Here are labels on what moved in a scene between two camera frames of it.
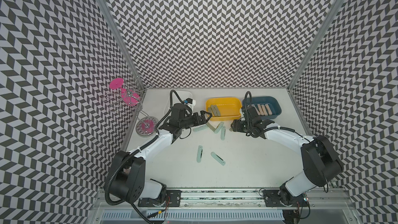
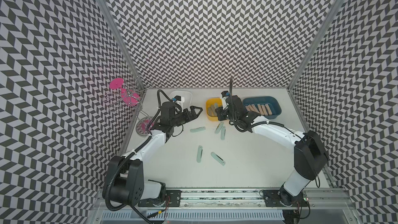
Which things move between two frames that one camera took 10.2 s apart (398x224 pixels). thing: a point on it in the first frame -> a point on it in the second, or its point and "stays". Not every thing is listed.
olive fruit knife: (214, 109) stays
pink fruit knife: (264, 109) stays
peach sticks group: (268, 109) stays
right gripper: (236, 126) -> (220, 112)
